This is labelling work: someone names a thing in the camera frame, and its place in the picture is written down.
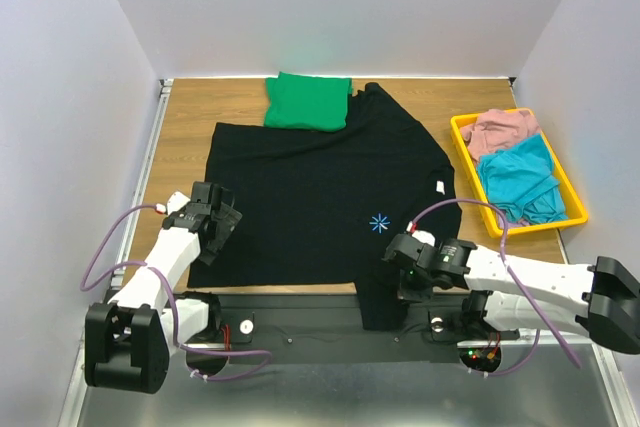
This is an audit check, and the yellow plastic bin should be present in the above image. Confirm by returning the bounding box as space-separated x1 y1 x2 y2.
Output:
450 108 588 238

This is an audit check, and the aluminium front rail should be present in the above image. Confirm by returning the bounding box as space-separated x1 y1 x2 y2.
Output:
79 302 616 348

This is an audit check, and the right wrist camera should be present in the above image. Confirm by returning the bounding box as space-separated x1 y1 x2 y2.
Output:
406 222 436 247

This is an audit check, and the aluminium side rail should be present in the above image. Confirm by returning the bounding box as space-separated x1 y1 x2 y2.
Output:
116 78 174 263

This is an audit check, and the black t shirt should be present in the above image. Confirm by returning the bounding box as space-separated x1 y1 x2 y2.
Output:
188 83 461 331

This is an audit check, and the folded green t shirt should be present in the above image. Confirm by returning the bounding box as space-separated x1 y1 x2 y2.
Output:
264 72 353 132

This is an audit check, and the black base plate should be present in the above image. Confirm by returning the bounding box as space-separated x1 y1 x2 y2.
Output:
158 291 521 367

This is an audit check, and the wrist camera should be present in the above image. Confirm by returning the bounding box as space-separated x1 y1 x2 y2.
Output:
154 191 190 217
406 222 436 247

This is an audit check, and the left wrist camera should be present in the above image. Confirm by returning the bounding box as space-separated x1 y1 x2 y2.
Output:
154 191 190 217

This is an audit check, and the pink t shirt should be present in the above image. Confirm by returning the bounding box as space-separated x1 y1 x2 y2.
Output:
460 109 541 163

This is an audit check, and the teal t shirt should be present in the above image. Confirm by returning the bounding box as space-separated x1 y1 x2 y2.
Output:
476 134 568 225

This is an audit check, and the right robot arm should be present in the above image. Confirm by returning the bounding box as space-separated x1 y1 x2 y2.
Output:
384 231 639 355

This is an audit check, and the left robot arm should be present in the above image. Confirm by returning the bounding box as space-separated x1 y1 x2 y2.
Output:
84 182 242 394

